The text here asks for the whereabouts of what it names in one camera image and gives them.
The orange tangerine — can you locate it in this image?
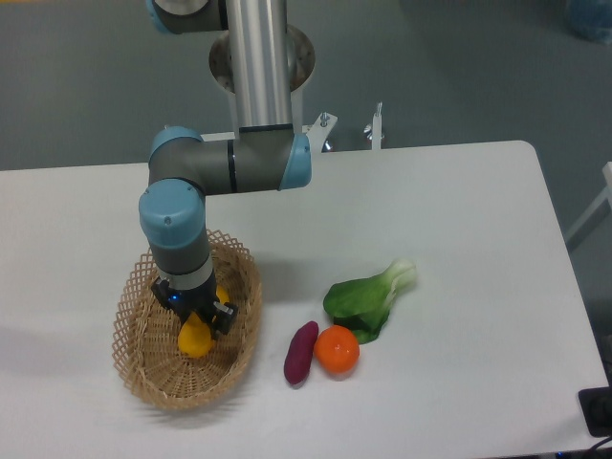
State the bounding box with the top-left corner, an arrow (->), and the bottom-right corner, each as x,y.
314,325 -> 360,374

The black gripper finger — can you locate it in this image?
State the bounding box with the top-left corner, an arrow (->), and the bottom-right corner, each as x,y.
196,301 -> 238,339
151,279 -> 173,309

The yellow mango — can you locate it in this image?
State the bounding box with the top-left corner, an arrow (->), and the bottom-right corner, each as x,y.
177,312 -> 223,359

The blue bag in corner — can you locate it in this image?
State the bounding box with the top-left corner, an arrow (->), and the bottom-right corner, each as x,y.
564,0 -> 611,45

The white frame at right edge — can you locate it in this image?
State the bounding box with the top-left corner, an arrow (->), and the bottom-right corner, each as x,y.
564,162 -> 611,252

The purple sweet potato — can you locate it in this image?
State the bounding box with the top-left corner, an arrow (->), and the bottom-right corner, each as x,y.
283,321 -> 319,385

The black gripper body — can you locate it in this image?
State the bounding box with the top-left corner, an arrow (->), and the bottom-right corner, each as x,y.
162,276 -> 218,324

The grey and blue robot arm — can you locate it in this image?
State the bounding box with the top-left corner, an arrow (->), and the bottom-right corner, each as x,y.
139,1 -> 312,338

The green bok choy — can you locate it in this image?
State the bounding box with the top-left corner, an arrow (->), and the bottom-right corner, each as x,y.
322,259 -> 418,344

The woven wicker basket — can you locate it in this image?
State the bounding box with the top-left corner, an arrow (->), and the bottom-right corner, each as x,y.
112,230 -> 262,409

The black device at table edge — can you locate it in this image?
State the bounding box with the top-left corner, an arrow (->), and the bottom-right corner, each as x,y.
578,386 -> 611,437

